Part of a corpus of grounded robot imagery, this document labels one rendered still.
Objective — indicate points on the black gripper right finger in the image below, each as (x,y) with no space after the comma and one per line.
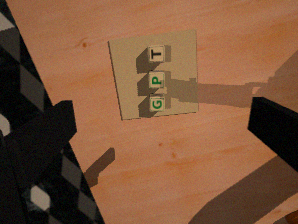
(277,127)

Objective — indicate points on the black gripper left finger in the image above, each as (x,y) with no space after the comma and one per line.
(27,151)

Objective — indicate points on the tan flat mat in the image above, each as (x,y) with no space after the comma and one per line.
(131,68)

